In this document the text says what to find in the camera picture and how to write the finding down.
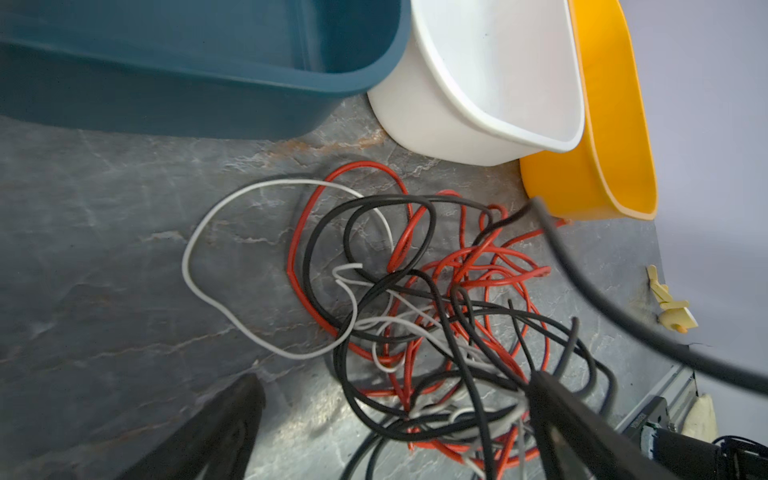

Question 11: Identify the white plastic bin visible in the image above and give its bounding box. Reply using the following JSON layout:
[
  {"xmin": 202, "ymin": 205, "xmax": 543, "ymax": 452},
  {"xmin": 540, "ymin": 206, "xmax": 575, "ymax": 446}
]
[{"xmin": 368, "ymin": 1, "xmax": 585, "ymax": 166}]

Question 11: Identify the teal plastic bin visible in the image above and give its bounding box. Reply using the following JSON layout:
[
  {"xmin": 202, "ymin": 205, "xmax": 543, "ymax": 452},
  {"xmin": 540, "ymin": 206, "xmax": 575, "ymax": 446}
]
[{"xmin": 1, "ymin": 1, "xmax": 411, "ymax": 140}]

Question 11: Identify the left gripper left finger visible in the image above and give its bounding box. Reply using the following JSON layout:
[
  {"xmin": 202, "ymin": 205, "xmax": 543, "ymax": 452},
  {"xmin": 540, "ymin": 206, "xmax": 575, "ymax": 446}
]
[{"xmin": 119, "ymin": 373, "xmax": 266, "ymax": 479}]

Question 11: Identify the red cable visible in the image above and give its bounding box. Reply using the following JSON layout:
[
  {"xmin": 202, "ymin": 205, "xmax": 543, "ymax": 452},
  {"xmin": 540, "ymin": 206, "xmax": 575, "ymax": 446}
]
[{"xmin": 286, "ymin": 160, "xmax": 568, "ymax": 472}]

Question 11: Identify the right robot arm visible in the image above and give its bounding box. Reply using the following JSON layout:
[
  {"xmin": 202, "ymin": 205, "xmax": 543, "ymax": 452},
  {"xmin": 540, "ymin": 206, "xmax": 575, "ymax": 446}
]
[{"xmin": 622, "ymin": 396, "xmax": 767, "ymax": 479}]

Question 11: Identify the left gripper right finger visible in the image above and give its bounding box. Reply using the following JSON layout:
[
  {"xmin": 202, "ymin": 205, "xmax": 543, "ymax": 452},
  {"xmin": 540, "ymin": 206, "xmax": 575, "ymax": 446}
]
[{"xmin": 527, "ymin": 372, "xmax": 675, "ymax": 479}]

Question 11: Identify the white cable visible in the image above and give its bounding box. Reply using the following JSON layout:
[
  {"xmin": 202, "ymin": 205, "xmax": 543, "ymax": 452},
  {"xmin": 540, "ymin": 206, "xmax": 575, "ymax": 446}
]
[{"xmin": 181, "ymin": 178, "xmax": 529, "ymax": 480}]

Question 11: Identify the yellow plastic bin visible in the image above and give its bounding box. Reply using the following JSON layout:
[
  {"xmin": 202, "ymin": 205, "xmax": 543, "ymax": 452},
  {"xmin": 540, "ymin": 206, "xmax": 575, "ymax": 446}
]
[{"xmin": 520, "ymin": 0, "xmax": 658, "ymax": 221}]

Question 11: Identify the black cable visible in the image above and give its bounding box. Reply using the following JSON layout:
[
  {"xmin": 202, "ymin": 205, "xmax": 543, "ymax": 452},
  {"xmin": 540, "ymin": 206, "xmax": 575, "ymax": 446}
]
[{"xmin": 301, "ymin": 193, "xmax": 619, "ymax": 480}]

